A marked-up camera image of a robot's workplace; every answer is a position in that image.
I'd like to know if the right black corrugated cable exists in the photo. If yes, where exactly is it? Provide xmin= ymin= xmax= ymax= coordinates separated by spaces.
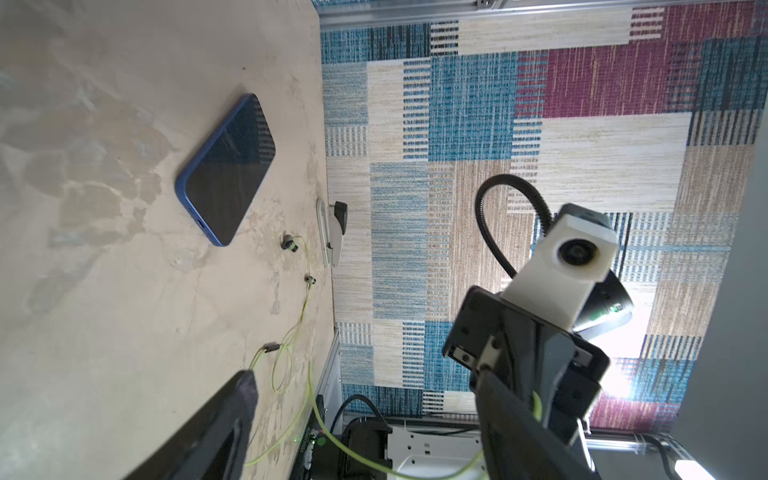
xmin=474 ymin=173 xmax=556 ymax=280

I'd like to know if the black handled tool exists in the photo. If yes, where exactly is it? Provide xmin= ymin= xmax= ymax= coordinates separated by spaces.
xmin=316 ymin=198 xmax=348 ymax=267

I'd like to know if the blue-edged smartphone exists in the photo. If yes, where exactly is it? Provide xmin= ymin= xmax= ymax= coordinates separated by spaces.
xmin=174 ymin=93 xmax=276 ymax=247

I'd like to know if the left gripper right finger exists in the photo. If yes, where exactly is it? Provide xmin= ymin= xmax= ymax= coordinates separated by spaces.
xmin=474 ymin=370 xmax=594 ymax=479

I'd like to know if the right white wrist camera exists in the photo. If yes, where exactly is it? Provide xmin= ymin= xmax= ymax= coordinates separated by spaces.
xmin=501 ymin=203 xmax=619 ymax=331

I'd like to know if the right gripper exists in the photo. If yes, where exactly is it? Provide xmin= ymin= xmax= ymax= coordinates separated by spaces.
xmin=442 ymin=286 xmax=610 ymax=444

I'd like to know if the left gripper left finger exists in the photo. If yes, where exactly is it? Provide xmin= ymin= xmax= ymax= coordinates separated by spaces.
xmin=127 ymin=370 xmax=258 ymax=479

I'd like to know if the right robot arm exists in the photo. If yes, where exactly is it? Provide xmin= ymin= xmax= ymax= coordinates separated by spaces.
xmin=307 ymin=275 xmax=633 ymax=479

